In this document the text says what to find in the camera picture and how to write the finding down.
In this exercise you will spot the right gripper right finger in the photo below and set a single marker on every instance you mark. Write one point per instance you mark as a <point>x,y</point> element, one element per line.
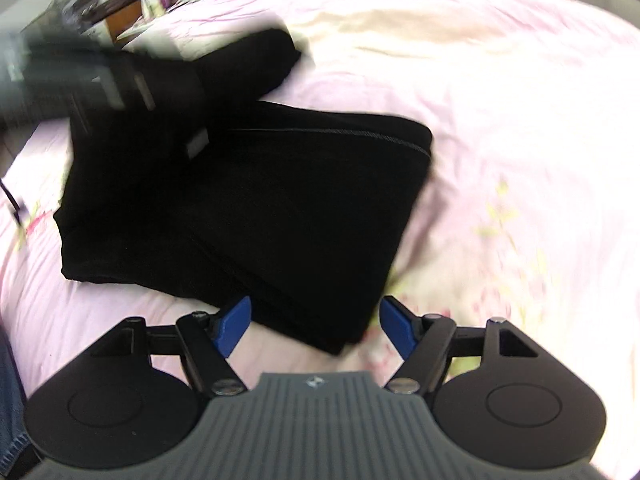
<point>403,328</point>

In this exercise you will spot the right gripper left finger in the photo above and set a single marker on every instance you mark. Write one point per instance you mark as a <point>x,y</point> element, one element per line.
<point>230,325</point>

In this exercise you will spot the black pants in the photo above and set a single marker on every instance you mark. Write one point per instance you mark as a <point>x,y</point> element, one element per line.
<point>200,188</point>

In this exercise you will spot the wooden nightstand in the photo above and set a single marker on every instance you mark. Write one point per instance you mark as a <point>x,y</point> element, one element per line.
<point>105,18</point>

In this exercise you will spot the pink floral bed sheet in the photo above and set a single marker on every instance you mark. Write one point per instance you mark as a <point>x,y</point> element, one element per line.
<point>532,208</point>

